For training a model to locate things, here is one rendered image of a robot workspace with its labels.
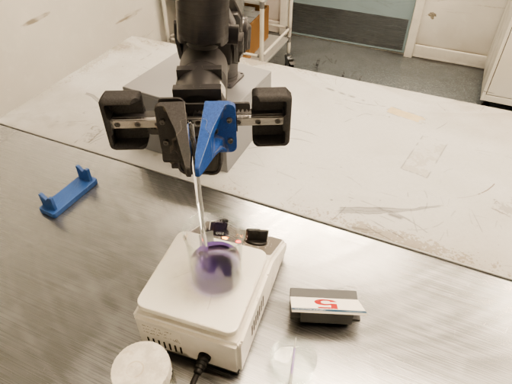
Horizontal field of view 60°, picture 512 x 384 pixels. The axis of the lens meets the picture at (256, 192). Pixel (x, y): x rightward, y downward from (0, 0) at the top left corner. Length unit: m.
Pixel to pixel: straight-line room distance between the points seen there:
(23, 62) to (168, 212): 1.54
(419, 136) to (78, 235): 0.65
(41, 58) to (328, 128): 1.58
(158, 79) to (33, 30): 1.41
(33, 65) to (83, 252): 1.59
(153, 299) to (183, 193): 0.28
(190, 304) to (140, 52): 0.86
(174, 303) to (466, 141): 0.66
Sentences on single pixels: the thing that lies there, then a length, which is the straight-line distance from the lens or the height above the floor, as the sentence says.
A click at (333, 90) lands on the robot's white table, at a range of 1.05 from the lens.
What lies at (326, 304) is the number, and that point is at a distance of 0.59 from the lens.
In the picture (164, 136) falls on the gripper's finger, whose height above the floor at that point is 1.15.
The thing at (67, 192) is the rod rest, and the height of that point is 0.91.
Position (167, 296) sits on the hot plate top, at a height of 0.99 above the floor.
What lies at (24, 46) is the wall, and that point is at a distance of 2.18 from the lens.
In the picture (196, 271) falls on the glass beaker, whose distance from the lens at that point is 0.48.
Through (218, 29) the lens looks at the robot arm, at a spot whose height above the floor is 1.22.
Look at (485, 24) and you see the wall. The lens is 3.41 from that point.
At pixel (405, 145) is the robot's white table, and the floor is 0.90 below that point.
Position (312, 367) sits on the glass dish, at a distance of 0.56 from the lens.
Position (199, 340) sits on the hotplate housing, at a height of 0.96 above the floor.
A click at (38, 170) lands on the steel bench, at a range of 0.89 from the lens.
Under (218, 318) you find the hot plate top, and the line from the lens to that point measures 0.49.
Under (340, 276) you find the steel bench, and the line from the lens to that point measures 0.64.
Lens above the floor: 1.40
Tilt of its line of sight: 42 degrees down
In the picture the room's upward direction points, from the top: straight up
